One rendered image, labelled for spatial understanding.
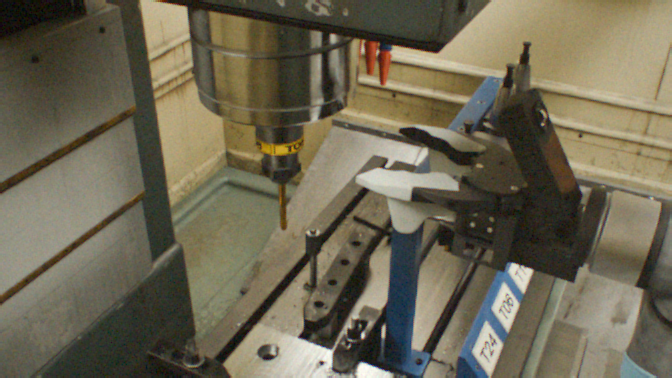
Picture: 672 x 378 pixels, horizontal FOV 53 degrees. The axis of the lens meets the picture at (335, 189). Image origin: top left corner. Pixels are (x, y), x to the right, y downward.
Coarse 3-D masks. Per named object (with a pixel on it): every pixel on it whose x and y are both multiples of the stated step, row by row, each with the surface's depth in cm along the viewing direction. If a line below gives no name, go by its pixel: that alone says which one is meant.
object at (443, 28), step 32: (160, 0) 53; (192, 0) 52; (224, 0) 50; (256, 0) 49; (288, 0) 48; (320, 0) 46; (352, 0) 45; (384, 0) 44; (416, 0) 43; (448, 0) 43; (480, 0) 49; (352, 32) 47; (384, 32) 46; (416, 32) 44; (448, 32) 44
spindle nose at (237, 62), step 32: (192, 32) 61; (224, 32) 57; (256, 32) 56; (288, 32) 56; (320, 32) 58; (192, 64) 64; (224, 64) 59; (256, 64) 58; (288, 64) 58; (320, 64) 59; (352, 64) 63; (224, 96) 61; (256, 96) 59; (288, 96) 60; (320, 96) 61; (352, 96) 65
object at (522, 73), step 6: (516, 66) 118; (522, 66) 117; (528, 66) 117; (516, 72) 118; (522, 72) 118; (528, 72) 118; (516, 78) 119; (522, 78) 118; (528, 78) 118; (516, 84) 119; (522, 84) 119; (528, 84) 119; (516, 90) 119; (522, 90) 119
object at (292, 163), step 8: (264, 160) 71; (272, 160) 70; (280, 160) 70; (288, 160) 70; (296, 160) 71; (264, 168) 71; (272, 168) 71; (280, 168) 71; (288, 168) 71; (296, 168) 71; (272, 176) 71; (280, 176) 71; (288, 176) 71; (280, 184) 72
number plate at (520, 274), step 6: (516, 264) 126; (510, 270) 123; (516, 270) 125; (522, 270) 127; (528, 270) 128; (516, 276) 124; (522, 276) 126; (528, 276) 127; (516, 282) 124; (522, 282) 125; (522, 288) 124
